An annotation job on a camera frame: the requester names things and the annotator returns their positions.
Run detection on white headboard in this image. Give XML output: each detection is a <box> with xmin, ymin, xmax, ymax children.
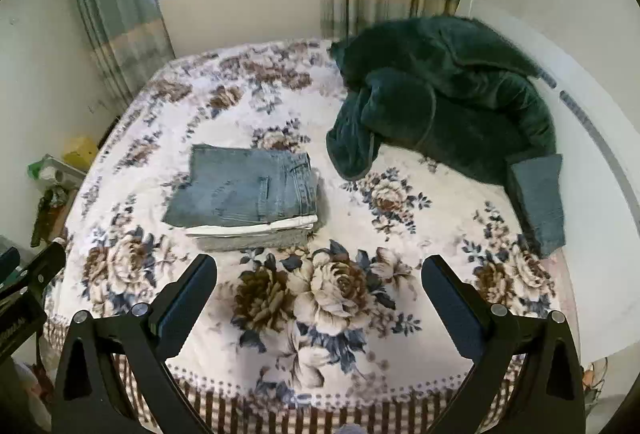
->
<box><xmin>457</xmin><ymin>0</ymin><xmax>640</xmax><ymax>360</ymax></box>

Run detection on white tray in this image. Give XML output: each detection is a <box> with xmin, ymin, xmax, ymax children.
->
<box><xmin>30</xmin><ymin>154</ymin><xmax>88</xmax><ymax>190</ymax></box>

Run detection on folded blue jeans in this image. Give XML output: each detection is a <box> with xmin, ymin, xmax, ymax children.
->
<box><xmin>161</xmin><ymin>144</ymin><xmax>321</xmax><ymax>229</ymax></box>

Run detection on white plastic bag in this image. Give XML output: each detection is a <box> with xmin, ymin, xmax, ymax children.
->
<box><xmin>12</xmin><ymin>359</ymin><xmax>53</xmax><ymax>417</ymax></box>

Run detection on yellow box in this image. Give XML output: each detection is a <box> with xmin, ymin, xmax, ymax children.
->
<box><xmin>62</xmin><ymin>136</ymin><xmax>99</xmax><ymax>167</ymax></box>

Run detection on floral bedspread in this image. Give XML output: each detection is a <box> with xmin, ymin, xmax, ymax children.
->
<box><xmin>42</xmin><ymin>38</ymin><xmax>583</xmax><ymax>425</ymax></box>

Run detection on folded white pants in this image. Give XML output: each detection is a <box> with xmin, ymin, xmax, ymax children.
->
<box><xmin>185</xmin><ymin>213</ymin><xmax>320</xmax><ymax>238</ymax></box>

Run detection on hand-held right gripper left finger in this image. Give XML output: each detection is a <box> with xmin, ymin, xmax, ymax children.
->
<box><xmin>52</xmin><ymin>254</ymin><xmax>218</xmax><ymax>434</ymax></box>

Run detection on folded grey pants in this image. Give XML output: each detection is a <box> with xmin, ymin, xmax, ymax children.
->
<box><xmin>192</xmin><ymin>226</ymin><xmax>314</xmax><ymax>253</ymax></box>

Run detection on dark green plush blanket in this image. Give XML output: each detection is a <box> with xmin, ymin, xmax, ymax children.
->
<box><xmin>326</xmin><ymin>15</ymin><xmax>558</xmax><ymax>185</ymax></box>

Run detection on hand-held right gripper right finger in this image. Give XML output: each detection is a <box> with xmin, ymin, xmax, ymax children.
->
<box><xmin>421</xmin><ymin>255</ymin><xmax>586</xmax><ymax>434</ymax></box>

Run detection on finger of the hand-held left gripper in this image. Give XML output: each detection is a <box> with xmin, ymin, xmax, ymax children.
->
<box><xmin>0</xmin><ymin>240</ymin><xmax>67</xmax><ymax>304</ymax></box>
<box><xmin>0</xmin><ymin>246</ymin><xmax>22</xmax><ymax>287</ymax></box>

